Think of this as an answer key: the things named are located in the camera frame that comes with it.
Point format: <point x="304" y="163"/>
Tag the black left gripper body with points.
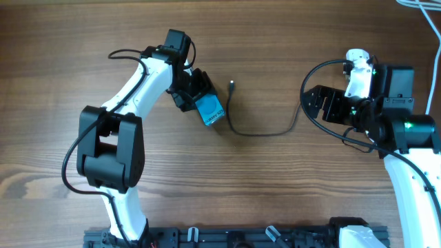
<point x="190" y="86"/>

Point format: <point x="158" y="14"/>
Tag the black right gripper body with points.
<point x="346" y="110"/>

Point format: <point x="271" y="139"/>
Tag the blue Galaxy smartphone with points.
<point x="210" y="109"/>

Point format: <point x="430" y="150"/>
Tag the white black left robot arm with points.
<point x="110" y="147"/>

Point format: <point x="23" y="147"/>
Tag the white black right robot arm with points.
<point x="376" y="112"/>

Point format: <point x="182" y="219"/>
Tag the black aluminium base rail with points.
<point x="306" y="236"/>

